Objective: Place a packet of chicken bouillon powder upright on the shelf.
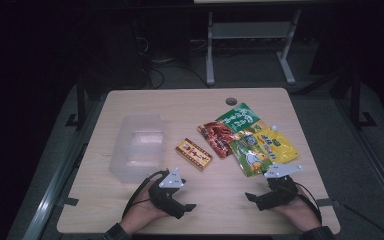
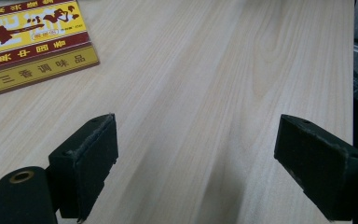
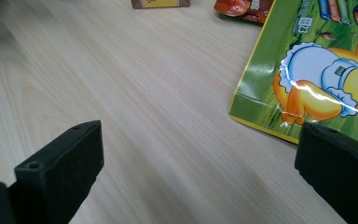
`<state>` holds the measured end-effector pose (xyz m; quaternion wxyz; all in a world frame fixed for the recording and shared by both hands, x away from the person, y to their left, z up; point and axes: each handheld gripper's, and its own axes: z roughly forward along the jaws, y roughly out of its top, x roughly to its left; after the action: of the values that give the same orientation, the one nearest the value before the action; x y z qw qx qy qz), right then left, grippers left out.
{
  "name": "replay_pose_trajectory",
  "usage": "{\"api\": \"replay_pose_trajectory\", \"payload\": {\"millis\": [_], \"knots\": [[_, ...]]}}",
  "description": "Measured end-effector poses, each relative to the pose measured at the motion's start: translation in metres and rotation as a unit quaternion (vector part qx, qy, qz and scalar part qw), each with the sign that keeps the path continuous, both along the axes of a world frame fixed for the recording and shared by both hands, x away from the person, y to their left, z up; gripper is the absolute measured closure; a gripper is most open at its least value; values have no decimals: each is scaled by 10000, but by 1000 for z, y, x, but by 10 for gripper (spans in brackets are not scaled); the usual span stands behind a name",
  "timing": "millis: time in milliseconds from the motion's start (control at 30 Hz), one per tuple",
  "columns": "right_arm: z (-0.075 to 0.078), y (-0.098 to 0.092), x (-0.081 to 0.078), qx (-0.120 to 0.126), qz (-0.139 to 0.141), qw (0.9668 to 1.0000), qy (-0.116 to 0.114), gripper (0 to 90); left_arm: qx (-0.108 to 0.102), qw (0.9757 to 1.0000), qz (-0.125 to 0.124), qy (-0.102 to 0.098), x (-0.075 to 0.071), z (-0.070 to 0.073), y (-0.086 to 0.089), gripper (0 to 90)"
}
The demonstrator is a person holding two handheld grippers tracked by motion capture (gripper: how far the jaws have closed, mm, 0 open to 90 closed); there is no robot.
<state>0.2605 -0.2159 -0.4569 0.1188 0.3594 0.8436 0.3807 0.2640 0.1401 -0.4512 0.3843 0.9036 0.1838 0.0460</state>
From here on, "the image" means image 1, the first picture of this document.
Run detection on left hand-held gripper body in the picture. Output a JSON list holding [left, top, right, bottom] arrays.
[[148, 167, 188, 220]]

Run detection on person's left hand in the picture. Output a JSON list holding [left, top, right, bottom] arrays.
[[119, 179, 171, 236]]

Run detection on clear plastic container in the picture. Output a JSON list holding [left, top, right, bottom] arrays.
[[109, 113, 166, 185]]

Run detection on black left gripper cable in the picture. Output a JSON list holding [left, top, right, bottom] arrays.
[[121, 169, 171, 220]]

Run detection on black floor cables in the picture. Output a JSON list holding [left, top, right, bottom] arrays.
[[141, 57, 212, 91]]

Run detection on yellow spout pouch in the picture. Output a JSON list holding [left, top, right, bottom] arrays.
[[229, 124, 301, 178]]

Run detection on black metal stand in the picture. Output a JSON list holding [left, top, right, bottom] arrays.
[[349, 68, 378, 131], [64, 74, 88, 131]]

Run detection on thin black floor cable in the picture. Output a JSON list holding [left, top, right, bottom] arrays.
[[341, 203, 384, 240]]

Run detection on white metal stand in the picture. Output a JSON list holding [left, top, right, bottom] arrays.
[[205, 9, 303, 86]]

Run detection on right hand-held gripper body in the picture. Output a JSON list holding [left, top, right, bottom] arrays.
[[256, 163, 303, 212]]

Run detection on green snack packet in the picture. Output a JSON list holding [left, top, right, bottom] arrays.
[[215, 102, 271, 135]]

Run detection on red-brown snack packet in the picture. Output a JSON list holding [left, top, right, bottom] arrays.
[[197, 120, 245, 160]]

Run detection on person's right hand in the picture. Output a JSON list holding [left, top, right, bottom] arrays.
[[273, 185, 322, 233]]

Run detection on aluminium floor rail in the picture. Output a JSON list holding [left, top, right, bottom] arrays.
[[21, 131, 93, 240], [336, 98, 384, 216]]

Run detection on small yellow red box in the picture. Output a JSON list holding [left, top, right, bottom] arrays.
[[174, 137, 214, 172]]

